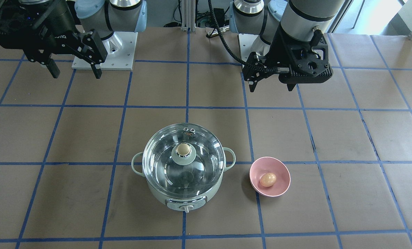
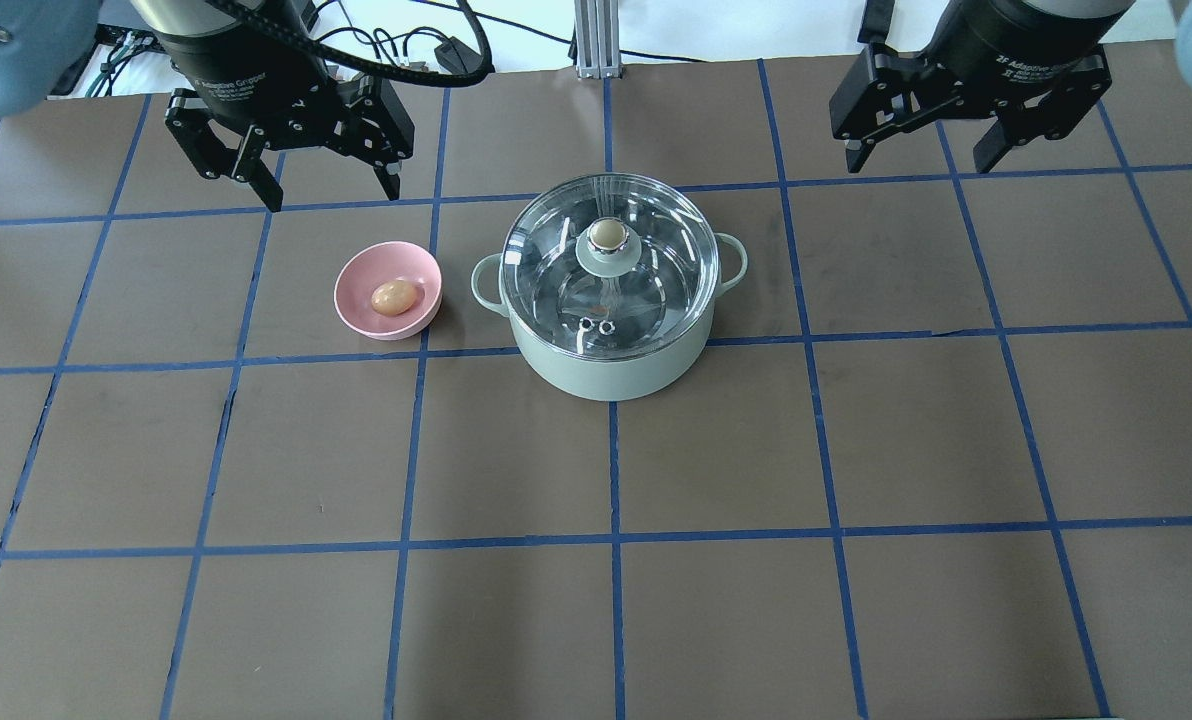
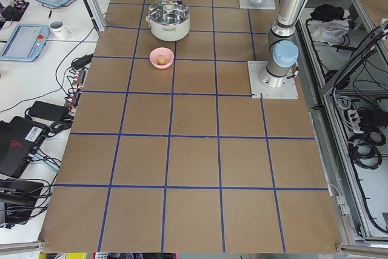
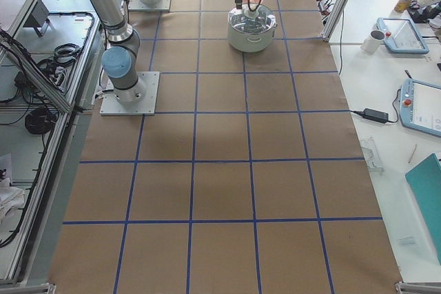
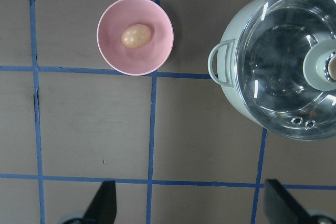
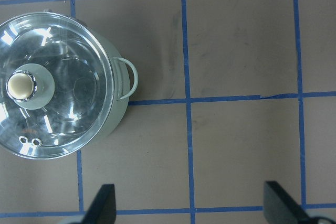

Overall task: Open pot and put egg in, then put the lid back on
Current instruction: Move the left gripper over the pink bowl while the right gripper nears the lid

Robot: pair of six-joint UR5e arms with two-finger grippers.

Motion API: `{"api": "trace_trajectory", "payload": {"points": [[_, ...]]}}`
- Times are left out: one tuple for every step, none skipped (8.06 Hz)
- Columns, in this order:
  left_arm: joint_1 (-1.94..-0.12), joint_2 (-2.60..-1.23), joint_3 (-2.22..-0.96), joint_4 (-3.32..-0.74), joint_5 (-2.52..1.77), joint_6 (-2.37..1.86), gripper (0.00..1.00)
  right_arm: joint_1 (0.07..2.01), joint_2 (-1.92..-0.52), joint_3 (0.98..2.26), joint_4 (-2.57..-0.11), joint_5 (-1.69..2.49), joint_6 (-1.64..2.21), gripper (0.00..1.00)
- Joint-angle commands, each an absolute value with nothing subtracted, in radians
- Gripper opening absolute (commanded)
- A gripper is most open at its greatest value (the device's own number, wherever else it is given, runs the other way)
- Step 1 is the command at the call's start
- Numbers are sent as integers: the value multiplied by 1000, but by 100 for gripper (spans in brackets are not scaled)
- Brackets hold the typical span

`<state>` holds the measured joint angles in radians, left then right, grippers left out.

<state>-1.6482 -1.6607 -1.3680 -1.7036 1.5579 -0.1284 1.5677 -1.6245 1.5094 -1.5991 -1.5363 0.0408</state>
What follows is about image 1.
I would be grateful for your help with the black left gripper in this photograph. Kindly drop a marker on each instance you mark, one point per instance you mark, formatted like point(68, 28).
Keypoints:
point(278, 48)

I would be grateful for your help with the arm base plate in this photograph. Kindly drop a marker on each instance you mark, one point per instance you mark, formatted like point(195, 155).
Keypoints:
point(252, 43)
point(121, 49)

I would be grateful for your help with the glass pot lid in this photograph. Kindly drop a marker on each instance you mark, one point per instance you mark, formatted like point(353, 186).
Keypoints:
point(183, 160)

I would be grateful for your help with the brown egg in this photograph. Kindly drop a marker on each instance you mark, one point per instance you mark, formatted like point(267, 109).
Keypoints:
point(268, 179)

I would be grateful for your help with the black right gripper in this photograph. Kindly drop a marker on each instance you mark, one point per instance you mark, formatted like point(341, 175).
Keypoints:
point(55, 21)

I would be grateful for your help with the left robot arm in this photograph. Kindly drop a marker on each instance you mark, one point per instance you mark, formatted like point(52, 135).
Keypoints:
point(296, 17)

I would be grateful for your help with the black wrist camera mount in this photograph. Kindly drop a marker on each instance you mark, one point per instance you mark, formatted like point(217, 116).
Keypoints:
point(307, 61)

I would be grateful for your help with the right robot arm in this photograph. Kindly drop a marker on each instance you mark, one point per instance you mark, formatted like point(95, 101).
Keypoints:
point(100, 34)

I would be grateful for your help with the pink bowl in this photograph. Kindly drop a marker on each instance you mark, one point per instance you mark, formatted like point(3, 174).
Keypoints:
point(264, 165)

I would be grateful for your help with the pale green electric pot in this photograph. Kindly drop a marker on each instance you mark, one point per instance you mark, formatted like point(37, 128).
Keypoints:
point(183, 193)

